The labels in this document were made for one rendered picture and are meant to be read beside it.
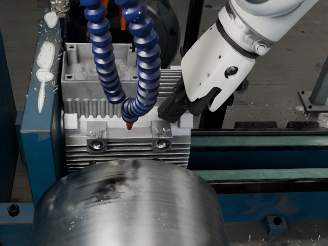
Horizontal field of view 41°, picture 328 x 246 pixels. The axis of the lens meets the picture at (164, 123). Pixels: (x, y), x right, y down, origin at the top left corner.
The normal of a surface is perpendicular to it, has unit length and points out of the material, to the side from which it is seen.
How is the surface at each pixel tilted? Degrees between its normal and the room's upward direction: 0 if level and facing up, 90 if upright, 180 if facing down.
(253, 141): 0
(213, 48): 61
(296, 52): 0
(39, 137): 90
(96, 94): 90
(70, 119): 45
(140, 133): 0
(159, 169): 13
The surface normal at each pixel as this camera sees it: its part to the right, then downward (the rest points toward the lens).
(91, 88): 0.11, 0.69
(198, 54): -0.84, -0.35
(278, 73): 0.09, -0.72
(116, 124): 0.14, 0.02
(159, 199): 0.32, -0.70
